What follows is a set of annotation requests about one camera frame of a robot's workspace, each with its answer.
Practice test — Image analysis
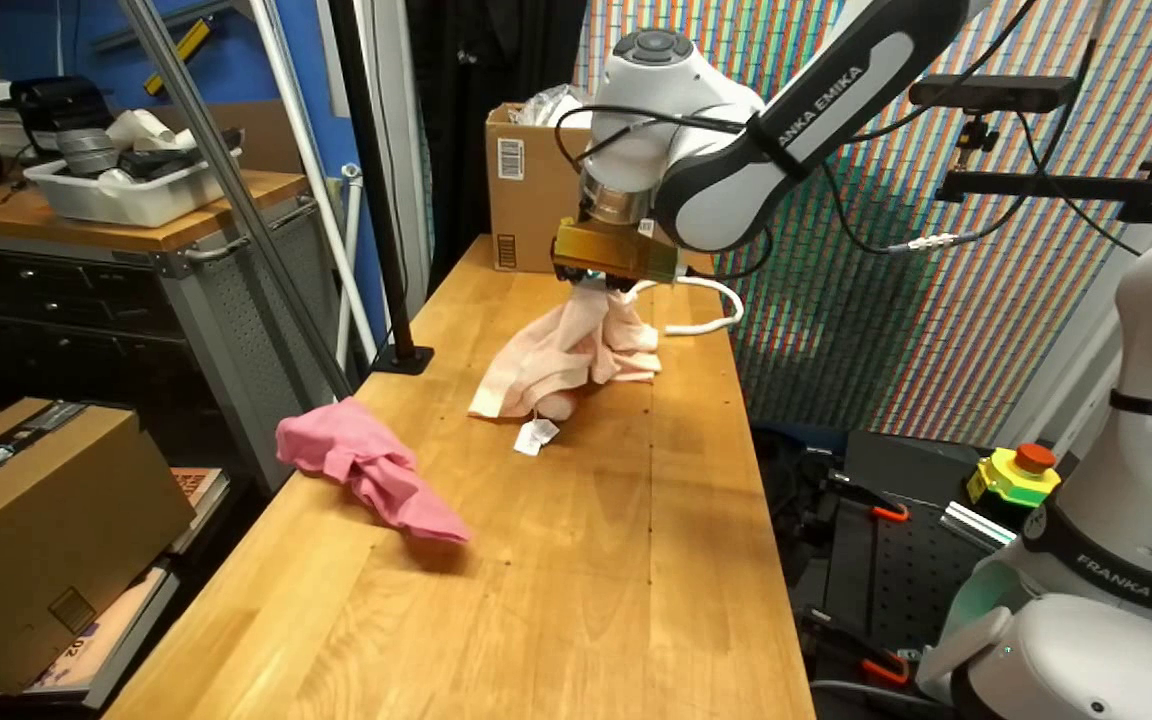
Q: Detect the black curtain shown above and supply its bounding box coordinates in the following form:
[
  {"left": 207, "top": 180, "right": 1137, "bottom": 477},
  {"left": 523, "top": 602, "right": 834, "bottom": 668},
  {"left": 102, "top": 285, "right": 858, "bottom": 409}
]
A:
[{"left": 400, "top": 0, "right": 592, "bottom": 292}]

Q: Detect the white plastic bin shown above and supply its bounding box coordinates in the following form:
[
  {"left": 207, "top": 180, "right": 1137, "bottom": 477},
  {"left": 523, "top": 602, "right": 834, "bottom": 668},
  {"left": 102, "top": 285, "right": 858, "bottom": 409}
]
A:
[{"left": 21, "top": 109, "right": 246, "bottom": 230}]

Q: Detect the yellowish wrist camera box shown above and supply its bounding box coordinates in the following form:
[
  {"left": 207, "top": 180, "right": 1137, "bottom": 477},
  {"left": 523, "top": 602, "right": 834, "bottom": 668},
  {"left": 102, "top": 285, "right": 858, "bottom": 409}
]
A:
[{"left": 546, "top": 215, "right": 683, "bottom": 287}]

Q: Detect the black breadboard plate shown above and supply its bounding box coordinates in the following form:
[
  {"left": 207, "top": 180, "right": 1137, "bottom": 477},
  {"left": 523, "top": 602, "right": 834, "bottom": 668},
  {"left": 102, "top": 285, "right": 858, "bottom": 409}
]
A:
[{"left": 813, "top": 429, "right": 1008, "bottom": 673}]

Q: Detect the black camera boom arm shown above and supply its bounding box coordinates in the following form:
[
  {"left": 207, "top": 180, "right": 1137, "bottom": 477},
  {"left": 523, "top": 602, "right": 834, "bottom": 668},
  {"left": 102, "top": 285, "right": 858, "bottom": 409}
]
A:
[{"left": 932, "top": 113, "right": 1152, "bottom": 230}]

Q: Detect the yellow red emergency stop button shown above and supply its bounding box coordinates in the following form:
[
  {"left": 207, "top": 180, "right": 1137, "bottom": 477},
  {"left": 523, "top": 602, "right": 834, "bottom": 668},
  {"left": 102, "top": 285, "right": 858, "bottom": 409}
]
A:
[{"left": 962, "top": 435, "right": 1068, "bottom": 514}]

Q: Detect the black grey device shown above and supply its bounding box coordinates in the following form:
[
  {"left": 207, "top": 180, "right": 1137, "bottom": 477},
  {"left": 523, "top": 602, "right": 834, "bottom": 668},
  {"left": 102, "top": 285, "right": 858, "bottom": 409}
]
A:
[{"left": 7, "top": 75, "right": 117, "bottom": 180}]

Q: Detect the small labelled cardboard box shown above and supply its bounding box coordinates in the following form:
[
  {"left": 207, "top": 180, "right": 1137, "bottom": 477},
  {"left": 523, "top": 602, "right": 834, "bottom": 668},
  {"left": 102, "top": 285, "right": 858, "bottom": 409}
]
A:
[{"left": 483, "top": 100, "right": 612, "bottom": 280}]

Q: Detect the white metal tripod leg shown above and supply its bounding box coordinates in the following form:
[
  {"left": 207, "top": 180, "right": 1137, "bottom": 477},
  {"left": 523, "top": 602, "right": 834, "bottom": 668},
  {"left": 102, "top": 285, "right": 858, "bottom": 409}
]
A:
[{"left": 243, "top": 0, "right": 383, "bottom": 373}]

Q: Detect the hot pink cloth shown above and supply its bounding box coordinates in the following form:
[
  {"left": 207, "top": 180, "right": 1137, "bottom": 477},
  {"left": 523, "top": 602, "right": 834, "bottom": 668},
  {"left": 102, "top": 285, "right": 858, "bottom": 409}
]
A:
[{"left": 273, "top": 394, "right": 476, "bottom": 551}]

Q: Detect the black pole stand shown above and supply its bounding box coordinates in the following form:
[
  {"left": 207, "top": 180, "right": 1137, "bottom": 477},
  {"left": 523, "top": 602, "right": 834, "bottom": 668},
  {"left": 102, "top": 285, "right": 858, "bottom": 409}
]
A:
[{"left": 328, "top": 0, "right": 435, "bottom": 381}]

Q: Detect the orange-handled clamp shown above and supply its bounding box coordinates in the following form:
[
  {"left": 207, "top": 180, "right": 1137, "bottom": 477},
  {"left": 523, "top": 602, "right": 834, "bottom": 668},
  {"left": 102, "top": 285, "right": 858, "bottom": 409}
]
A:
[
  {"left": 809, "top": 606, "right": 923, "bottom": 693},
  {"left": 824, "top": 468, "right": 914, "bottom": 527}
]

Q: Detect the white braided rope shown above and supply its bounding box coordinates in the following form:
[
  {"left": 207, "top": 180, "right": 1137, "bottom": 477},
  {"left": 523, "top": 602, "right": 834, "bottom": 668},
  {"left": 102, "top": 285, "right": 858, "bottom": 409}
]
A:
[{"left": 618, "top": 271, "right": 753, "bottom": 339}]

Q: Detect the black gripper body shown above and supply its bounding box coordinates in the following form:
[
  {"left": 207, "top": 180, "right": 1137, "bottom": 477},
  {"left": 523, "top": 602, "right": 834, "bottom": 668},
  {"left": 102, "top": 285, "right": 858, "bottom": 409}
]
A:
[{"left": 571, "top": 267, "right": 665, "bottom": 304}]

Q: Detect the silver metal tripod leg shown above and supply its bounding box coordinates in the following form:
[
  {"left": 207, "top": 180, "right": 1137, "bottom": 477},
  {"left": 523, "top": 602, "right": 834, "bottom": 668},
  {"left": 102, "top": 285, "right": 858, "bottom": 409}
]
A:
[{"left": 111, "top": 0, "right": 356, "bottom": 409}]

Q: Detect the pale peach shirt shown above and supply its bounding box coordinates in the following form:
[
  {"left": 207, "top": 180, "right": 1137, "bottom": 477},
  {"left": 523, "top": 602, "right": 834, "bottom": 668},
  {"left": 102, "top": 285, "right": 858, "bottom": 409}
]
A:
[{"left": 469, "top": 285, "right": 669, "bottom": 429}]

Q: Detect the thin black camera cable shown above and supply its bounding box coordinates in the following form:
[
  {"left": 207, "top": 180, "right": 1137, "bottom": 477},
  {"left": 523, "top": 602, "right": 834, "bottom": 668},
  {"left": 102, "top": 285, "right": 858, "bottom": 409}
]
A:
[{"left": 1012, "top": 109, "right": 1152, "bottom": 280}]

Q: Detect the black stereo camera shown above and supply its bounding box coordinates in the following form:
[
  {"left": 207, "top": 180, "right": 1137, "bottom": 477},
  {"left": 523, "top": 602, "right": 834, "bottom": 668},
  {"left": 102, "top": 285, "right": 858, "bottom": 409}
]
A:
[{"left": 906, "top": 73, "right": 1085, "bottom": 114}]

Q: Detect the wooden-top metal cart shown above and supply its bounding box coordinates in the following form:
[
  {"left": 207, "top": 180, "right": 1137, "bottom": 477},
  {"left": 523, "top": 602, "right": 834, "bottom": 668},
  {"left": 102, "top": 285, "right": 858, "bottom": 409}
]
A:
[{"left": 0, "top": 164, "right": 342, "bottom": 500}]

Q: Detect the large cardboard box black strap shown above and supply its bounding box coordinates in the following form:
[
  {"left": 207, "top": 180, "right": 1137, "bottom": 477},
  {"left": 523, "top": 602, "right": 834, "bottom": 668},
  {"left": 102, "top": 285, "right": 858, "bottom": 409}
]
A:
[{"left": 0, "top": 394, "right": 200, "bottom": 696}]

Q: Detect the clear plastic bag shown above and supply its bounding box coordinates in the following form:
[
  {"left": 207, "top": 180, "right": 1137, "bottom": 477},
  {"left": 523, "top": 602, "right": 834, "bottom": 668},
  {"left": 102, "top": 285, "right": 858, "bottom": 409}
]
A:
[{"left": 520, "top": 82, "right": 609, "bottom": 137}]

